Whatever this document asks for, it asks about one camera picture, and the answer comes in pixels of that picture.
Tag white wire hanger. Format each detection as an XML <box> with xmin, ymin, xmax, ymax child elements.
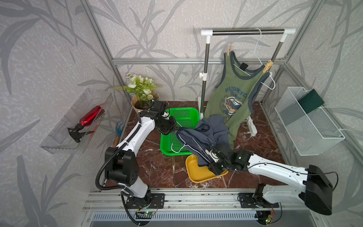
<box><xmin>170</xmin><ymin>133</ymin><xmax>185</xmax><ymax>153</ymax></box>
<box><xmin>234</xmin><ymin>28</ymin><xmax>276</xmax><ymax>90</ymax></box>

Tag navy blue tank top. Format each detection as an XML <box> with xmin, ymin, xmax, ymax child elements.
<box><xmin>176</xmin><ymin>115</ymin><xmax>229</xmax><ymax>167</ymax></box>

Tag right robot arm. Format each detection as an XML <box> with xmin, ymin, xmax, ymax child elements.
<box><xmin>205</xmin><ymin>144</ymin><xmax>335</xmax><ymax>216</ymax></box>

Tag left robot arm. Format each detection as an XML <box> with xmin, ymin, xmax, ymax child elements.
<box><xmin>95</xmin><ymin>101</ymin><xmax>176</xmax><ymax>200</ymax></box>

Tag olive green tank top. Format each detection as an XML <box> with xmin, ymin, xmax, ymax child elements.
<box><xmin>204</xmin><ymin>51</ymin><xmax>270</xmax><ymax>148</ymax></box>

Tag green perforated plastic basket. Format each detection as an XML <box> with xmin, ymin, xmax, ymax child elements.
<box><xmin>160</xmin><ymin>107</ymin><xmax>204</xmax><ymax>157</ymax></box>

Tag yellow plastic tray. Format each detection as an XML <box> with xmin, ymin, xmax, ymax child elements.
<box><xmin>185</xmin><ymin>155</ymin><xmax>228</xmax><ymax>183</ymax></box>

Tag white flower plant pot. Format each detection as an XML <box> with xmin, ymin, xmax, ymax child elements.
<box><xmin>112</xmin><ymin>73</ymin><xmax>159</xmax><ymax>113</ymax></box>

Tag red spray bottle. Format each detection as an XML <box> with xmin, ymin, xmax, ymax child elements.
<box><xmin>67</xmin><ymin>103</ymin><xmax>105</xmax><ymax>143</ymax></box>

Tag metal clothes rack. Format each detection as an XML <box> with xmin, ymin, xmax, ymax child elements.
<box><xmin>198</xmin><ymin>28</ymin><xmax>296</xmax><ymax>119</ymax></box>

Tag dark green cloth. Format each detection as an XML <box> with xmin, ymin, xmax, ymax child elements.
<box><xmin>298</xmin><ymin>89</ymin><xmax>325</xmax><ymax>114</ymax></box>

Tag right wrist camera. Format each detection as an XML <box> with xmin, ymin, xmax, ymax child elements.
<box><xmin>205</xmin><ymin>149</ymin><xmax>219</xmax><ymax>163</ymax></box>

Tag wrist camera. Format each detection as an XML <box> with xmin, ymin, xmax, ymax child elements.
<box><xmin>162</xmin><ymin>110</ymin><xmax>170</xmax><ymax>119</ymax></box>
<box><xmin>205</xmin><ymin>149</ymin><xmax>219</xmax><ymax>163</ymax></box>

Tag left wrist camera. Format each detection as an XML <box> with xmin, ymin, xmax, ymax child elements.
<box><xmin>162</xmin><ymin>110</ymin><xmax>170</xmax><ymax>119</ymax></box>

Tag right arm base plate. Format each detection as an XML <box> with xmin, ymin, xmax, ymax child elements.
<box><xmin>237</xmin><ymin>193</ymin><xmax>280</xmax><ymax>209</ymax></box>

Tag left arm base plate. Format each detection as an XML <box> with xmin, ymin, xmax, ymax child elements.
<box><xmin>126</xmin><ymin>193</ymin><xmax>165</xmax><ymax>209</ymax></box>

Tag clear acrylic wall shelf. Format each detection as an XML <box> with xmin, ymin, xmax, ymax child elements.
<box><xmin>40</xmin><ymin>89</ymin><xmax>113</xmax><ymax>154</ymax></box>

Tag white wire mesh basket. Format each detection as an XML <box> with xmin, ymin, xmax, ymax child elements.
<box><xmin>275</xmin><ymin>87</ymin><xmax>346</xmax><ymax>156</ymax></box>

